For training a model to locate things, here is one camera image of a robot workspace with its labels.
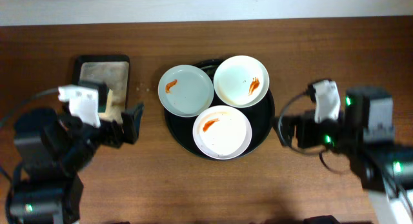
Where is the round black serving tray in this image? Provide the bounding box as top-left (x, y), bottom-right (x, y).
top-left (164, 59), bottom-right (275, 160)

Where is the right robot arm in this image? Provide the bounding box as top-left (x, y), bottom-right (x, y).
top-left (274, 80), bottom-right (412, 223)

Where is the green yellow sponge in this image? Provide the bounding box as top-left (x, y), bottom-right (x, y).
top-left (97, 84), bottom-right (113, 113)

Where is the pink white plate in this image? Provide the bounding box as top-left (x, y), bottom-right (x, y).
top-left (192, 105), bottom-right (252, 160)

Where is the pale green plate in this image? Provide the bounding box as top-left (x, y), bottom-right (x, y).
top-left (158, 65), bottom-right (214, 117)

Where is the rectangular black soapy tray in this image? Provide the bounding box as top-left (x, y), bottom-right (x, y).
top-left (72, 54), bottom-right (130, 123)

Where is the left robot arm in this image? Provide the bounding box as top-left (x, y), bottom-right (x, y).
top-left (5, 103), bottom-right (145, 223)

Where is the cream plate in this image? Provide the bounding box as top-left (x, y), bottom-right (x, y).
top-left (213, 56), bottom-right (270, 108)

